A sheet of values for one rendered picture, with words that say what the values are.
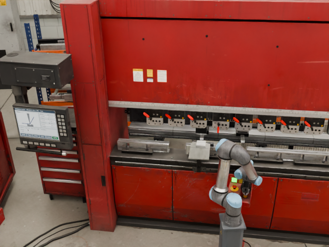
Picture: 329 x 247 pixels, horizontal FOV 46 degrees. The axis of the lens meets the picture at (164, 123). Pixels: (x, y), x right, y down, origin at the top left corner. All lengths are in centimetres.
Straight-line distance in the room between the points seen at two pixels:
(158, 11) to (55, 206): 254
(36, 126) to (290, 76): 207
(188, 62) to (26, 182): 275
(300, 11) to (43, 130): 217
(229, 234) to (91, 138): 146
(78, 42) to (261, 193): 212
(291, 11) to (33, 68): 197
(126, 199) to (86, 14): 187
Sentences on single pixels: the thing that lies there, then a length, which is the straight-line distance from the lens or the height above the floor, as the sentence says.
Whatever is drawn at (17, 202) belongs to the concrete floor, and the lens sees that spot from 484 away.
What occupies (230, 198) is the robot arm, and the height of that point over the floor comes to 100.
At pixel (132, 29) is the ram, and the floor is 206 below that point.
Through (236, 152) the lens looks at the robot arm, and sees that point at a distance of 281.
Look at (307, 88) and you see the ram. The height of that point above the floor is 161.
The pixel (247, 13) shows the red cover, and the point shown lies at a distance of 315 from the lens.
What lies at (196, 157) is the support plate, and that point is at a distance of 344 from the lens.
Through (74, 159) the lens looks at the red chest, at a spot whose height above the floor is 63.
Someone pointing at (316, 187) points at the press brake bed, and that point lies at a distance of 381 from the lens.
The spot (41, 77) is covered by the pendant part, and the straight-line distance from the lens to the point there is 301.
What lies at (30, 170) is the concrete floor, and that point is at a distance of 534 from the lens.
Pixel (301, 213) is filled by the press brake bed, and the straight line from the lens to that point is 399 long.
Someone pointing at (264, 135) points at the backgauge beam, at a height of 98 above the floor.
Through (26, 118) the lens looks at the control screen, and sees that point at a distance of 323.
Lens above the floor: 288
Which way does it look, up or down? 28 degrees down
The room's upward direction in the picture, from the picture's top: 1 degrees counter-clockwise
